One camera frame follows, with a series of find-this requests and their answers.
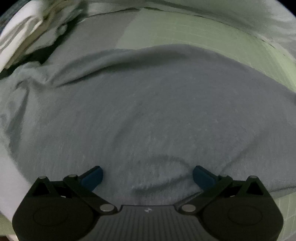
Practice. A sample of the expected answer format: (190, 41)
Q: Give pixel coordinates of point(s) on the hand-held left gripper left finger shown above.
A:
(92, 179)

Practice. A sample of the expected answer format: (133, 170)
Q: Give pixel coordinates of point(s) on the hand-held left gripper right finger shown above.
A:
(203, 179)

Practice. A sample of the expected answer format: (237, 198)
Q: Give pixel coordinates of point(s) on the light grey garment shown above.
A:
(143, 111)

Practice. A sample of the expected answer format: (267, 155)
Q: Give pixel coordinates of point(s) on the white clothes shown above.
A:
(23, 39)

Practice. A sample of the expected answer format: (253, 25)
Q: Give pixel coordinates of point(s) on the green checked mat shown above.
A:
(208, 37)

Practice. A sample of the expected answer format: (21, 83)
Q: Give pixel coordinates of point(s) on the carrot print quilt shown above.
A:
(231, 12)

